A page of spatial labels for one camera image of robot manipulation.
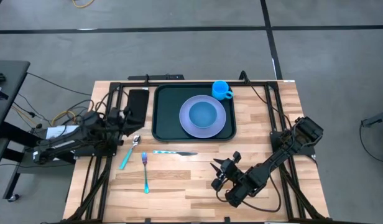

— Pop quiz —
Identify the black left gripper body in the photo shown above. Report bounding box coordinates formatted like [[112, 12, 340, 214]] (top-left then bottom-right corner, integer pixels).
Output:
[[116, 107, 150, 138]]

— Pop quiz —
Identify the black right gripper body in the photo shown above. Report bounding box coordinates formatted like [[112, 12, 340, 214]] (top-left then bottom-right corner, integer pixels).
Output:
[[211, 151, 251, 192]]

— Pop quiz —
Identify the teal-handled spoon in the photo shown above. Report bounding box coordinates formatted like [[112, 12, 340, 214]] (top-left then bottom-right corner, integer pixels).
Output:
[[119, 134, 142, 170]]

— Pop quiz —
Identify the knife with teal diamond handle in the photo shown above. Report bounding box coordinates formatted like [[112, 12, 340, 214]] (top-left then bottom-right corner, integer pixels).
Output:
[[152, 150, 198, 156]]

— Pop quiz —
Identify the lavender plate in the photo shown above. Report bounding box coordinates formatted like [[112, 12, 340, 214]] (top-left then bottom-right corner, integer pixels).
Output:
[[178, 95, 227, 139]]

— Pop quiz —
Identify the blue bowl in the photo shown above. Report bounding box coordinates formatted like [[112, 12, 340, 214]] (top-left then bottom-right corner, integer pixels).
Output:
[[188, 101, 218, 129]]

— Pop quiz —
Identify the iridescent fork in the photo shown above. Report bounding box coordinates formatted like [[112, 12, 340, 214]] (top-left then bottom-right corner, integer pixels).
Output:
[[141, 151, 150, 194]]

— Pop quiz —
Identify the light blue cup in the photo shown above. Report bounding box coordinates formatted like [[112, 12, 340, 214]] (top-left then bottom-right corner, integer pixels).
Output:
[[211, 80, 234, 101]]

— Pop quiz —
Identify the dark green tray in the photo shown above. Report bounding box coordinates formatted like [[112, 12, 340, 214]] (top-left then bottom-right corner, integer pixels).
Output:
[[151, 83, 238, 142]]

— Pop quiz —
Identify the black power strip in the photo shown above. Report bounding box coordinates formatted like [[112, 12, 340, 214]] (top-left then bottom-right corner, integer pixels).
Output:
[[127, 73, 185, 81]]

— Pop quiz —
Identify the white paper label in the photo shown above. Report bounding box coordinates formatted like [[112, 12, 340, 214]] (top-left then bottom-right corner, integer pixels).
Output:
[[45, 125, 79, 140]]

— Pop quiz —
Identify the black desk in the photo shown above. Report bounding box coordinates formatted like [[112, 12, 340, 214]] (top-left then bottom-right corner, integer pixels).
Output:
[[0, 60, 76, 202]]

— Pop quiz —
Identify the gray stand leg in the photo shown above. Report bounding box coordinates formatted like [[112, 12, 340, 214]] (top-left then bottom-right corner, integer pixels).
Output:
[[361, 108, 383, 128]]

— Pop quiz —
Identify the black metal table frame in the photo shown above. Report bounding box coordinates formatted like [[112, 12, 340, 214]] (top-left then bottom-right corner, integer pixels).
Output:
[[63, 80, 329, 224]]

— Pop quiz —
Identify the yellow floor cable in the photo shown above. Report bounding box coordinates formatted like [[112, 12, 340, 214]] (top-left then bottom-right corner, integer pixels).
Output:
[[72, 0, 96, 9]]

